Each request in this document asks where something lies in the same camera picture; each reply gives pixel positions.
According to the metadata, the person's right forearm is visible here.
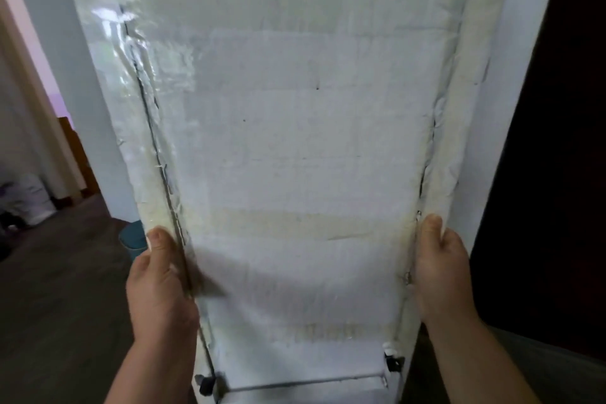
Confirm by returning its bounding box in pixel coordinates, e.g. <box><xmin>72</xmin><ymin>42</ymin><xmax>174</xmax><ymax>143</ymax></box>
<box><xmin>426</xmin><ymin>314</ymin><xmax>540</xmax><ymax>404</ymax></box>

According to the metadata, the teal bucket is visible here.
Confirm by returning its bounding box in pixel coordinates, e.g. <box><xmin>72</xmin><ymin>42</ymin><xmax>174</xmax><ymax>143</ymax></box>
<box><xmin>118</xmin><ymin>220</ymin><xmax>148</xmax><ymax>261</ymax></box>

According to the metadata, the brown wooden furniture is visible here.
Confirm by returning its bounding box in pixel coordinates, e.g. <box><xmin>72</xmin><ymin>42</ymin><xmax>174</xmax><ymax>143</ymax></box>
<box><xmin>58</xmin><ymin>117</ymin><xmax>101</xmax><ymax>198</ymax></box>

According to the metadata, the white taped foam panel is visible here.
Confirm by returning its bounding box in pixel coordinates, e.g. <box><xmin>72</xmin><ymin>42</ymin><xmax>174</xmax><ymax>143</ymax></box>
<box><xmin>56</xmin><ymin>0</ymin><xmax>566</xmax><ymax>404</ymax></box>

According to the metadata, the white plastic bag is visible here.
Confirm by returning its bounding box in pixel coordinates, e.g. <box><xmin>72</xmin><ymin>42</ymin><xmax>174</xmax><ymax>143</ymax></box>
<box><xmin>0</xmin><ymin>174</ymin><xmax>57</xmax><ymax>227</ymax></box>

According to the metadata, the person's left hand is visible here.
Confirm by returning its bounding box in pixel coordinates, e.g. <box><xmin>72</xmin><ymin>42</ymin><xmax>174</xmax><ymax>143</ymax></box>
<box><xmin>125</xmin><ymin>227</ymin><xmax>201</xmax><ymax>348</ymax></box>

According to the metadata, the person's left forearm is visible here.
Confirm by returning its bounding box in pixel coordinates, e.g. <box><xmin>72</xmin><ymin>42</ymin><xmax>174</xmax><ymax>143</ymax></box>
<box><xmin>104</xmin><ymin>337</ymin><xmax>199</xmax><ymax>404</ymax></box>

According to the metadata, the person's right hand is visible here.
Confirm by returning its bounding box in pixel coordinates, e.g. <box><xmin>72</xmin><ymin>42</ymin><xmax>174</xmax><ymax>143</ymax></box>
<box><xmin>413</xmin><ymin>214</ymin><xmax>479</xmax><ymax>327</ymax></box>

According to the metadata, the beige door frame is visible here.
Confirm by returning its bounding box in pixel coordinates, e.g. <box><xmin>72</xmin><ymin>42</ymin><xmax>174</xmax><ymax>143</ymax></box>
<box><xmin>0</xmin><ymin>0</ymin><xmax>87</xmax><ymax>203</ymax></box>

